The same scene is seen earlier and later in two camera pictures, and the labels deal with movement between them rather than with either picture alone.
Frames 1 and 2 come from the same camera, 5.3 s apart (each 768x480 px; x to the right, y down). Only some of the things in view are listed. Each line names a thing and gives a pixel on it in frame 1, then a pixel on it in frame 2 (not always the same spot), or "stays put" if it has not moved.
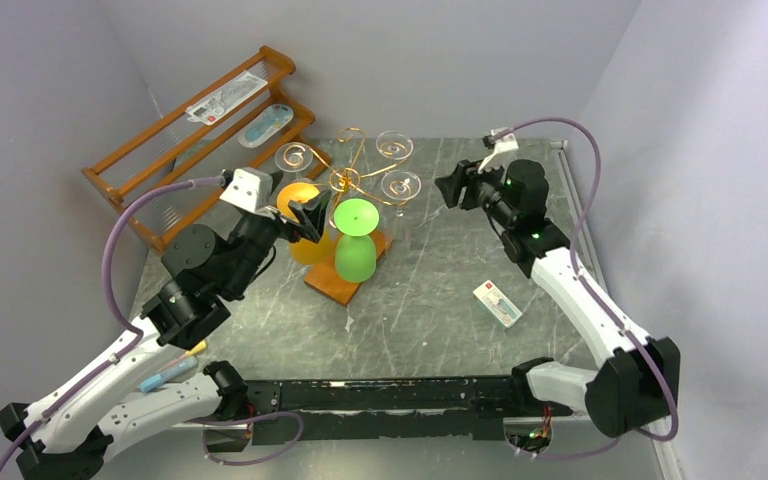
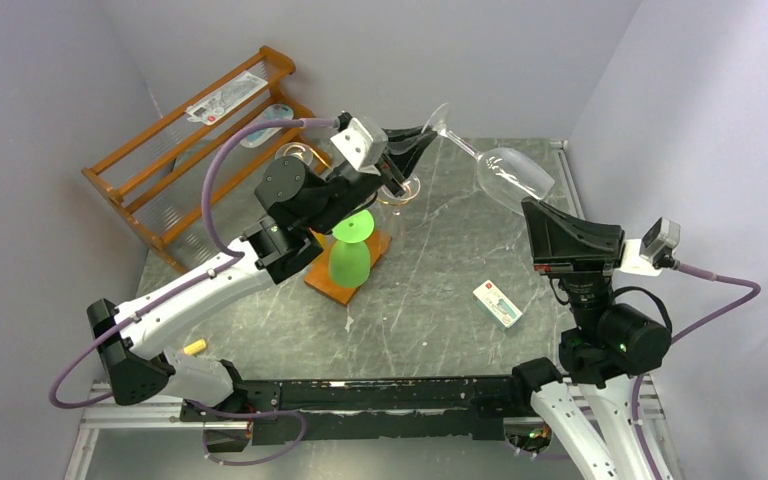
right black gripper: [466, 187] → [579, 266]
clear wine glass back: [294, 157] stays put
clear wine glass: [400, 185] stays put
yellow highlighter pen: [197, 348] stays put
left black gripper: [312, 216] → [407, 151]
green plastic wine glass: [355, 250] stays put
